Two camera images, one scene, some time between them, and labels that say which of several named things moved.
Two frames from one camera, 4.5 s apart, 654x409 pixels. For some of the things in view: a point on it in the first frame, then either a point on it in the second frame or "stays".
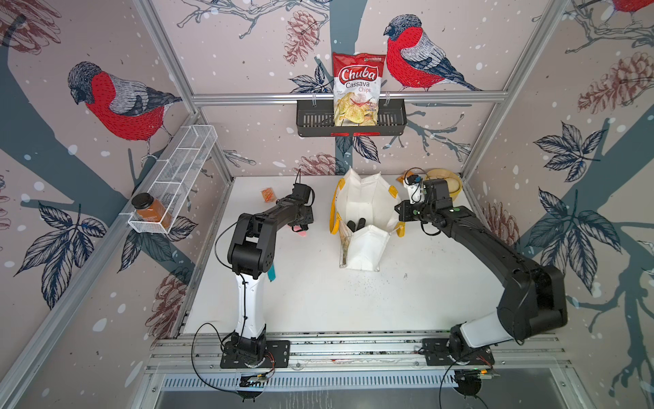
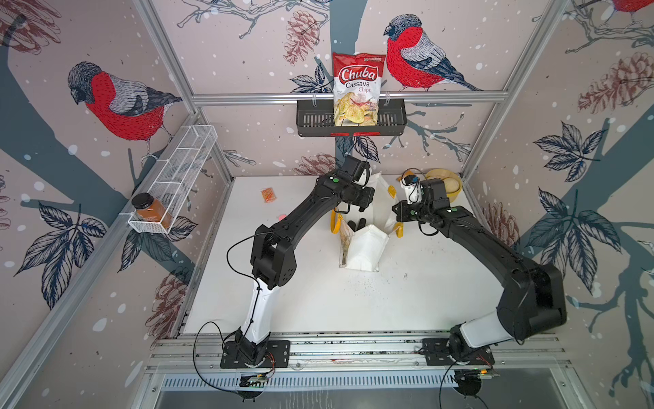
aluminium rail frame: (356, 364) stays
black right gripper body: (412, 212) stays
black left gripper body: (308, 216) → (360, 197)
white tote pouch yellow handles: (378, 204) stays
